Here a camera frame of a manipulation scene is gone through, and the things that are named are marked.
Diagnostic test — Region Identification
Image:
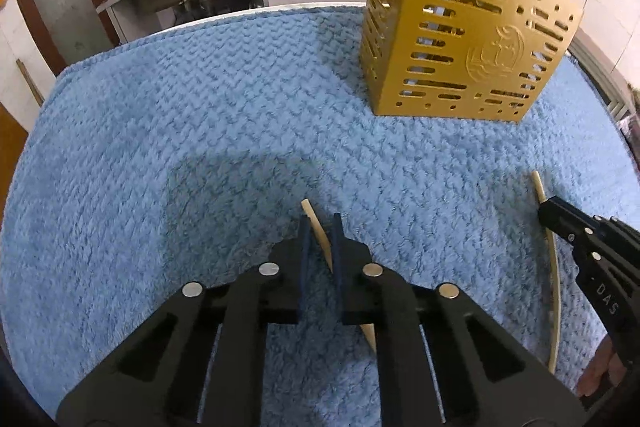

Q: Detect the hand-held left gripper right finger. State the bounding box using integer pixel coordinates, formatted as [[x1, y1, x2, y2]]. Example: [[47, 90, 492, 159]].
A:
[[332, 213, 586, 427]]

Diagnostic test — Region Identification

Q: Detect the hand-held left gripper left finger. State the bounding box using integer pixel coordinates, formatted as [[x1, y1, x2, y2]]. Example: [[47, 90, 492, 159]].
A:
[[56, 214, 311, 427]]

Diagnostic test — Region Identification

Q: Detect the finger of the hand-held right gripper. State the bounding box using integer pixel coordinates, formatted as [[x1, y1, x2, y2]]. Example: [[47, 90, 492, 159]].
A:
[[537, 197, 608, 240], [570, 231, 618, 270]]

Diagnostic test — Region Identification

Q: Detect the wooden chopstick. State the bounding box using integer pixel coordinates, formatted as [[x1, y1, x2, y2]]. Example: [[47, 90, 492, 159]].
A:
[[301, 200, 377, 353], [531, 171, 562, 375]]

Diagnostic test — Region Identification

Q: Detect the yellow perforated utensil holder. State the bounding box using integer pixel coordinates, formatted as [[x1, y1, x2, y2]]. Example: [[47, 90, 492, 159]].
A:
[[360, 0, 585, 124]]

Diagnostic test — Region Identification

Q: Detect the person's right hand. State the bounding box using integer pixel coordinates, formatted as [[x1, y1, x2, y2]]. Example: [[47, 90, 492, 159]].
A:
[[577, 337, 626, 397]]

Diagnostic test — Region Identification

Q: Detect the blue textured table mat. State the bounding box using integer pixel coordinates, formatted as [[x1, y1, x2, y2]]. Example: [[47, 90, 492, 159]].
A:
[[0, 4, 640, 427]]

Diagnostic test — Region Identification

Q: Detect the brown wooden board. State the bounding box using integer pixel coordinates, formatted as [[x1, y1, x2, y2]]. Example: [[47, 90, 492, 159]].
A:
[[0, 101, 29, 210]]

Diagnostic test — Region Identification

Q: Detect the wooden stick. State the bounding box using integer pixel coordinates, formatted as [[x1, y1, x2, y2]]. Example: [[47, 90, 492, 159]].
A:
[[16, 59, 46, 108]]

